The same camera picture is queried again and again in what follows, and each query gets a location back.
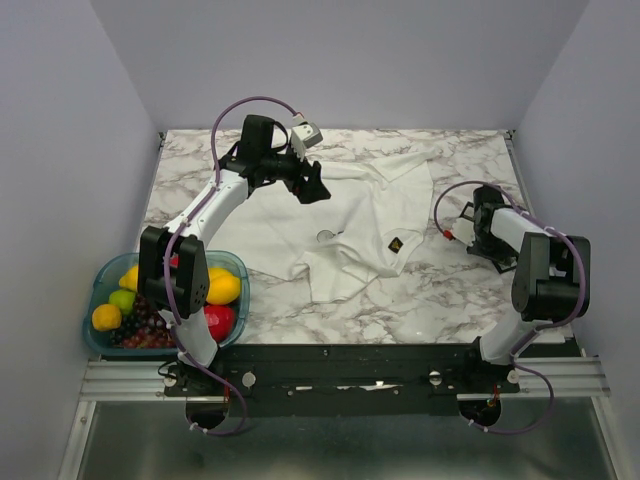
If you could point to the yellow lemon right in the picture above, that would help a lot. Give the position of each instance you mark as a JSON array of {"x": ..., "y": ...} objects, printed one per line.
[{"x": 224, "y": 287}]

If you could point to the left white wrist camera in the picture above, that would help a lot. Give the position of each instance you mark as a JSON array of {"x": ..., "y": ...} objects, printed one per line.
[{"x": 303, "y": 137}]

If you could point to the black yellow garment label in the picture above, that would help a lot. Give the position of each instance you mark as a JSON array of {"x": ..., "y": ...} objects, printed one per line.
[{"x": 395, "y": 245}]

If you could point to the white printed t-shirt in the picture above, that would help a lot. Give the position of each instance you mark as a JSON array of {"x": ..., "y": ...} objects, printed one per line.
[{"x": 341, "y": 243}]

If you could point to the aluminium rail frame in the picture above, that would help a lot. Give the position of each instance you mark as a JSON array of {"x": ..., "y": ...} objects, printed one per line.
[{"x": 135, "y": 381}]

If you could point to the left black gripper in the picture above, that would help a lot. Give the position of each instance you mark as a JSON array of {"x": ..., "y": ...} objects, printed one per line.
[{"x": 311, "y": 190}]

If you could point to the black frame stand upper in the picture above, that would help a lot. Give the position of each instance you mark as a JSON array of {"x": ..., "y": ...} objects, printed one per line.
[{"x": 468, "y": 212}]

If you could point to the red apple lower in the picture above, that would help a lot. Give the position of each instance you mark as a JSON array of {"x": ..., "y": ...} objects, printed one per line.
[{"x": 220, "y": 321}]

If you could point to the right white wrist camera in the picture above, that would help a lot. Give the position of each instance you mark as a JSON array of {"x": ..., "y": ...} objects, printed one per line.
[{"x": 461, "y": 230}]

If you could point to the yellow lemon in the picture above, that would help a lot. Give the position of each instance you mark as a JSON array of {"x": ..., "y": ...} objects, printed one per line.
[
  {"x": 129, "y": 281},
  {"x": 224, "y": 287}
]

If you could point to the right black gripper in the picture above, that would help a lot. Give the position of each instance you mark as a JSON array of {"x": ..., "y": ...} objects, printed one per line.
[{"x": 501, "y": 256}]

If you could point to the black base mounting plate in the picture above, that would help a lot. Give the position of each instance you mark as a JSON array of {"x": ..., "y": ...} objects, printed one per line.
[{"x": 343, "y": 380}]

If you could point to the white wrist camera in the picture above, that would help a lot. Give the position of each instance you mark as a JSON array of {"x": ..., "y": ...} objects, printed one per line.
[
  {"x": 461, "y": 230},
  {"x": 303, "y": 137}
]

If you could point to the green lime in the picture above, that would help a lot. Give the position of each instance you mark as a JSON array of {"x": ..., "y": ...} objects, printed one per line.
[{"x": 123, "y": 299}]

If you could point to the orange citrus fruit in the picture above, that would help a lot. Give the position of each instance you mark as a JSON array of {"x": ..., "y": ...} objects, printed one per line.
[{"x": 106, "y": 317}]

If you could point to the teal plastic fruit bowl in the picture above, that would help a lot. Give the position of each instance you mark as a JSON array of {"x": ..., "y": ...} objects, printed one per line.
[{"x": 106, "y": 282}]

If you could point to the yellow lemon left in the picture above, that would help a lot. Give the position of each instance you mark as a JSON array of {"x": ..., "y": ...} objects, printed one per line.
[{"x": 129, "y": 281}]

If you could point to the black frame stand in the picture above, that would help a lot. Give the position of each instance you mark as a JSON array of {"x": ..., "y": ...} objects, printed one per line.
[
  {"x": 468, "y": 212},
  {"x": 504, "y": 261}
]

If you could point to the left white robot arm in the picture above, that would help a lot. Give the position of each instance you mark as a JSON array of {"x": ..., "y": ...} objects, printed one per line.
[{"x": 172, "y": 268}]

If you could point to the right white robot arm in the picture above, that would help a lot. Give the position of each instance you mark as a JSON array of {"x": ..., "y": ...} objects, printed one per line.
[{"x": 551, "y": 282}]

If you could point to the black frame stand lower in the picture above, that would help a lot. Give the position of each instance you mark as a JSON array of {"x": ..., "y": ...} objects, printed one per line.
[{"x": 504, "y": 261}]

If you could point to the dark purple grapes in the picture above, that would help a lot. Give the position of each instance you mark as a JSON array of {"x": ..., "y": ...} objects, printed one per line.
[{"x": 141, "y": 328}]

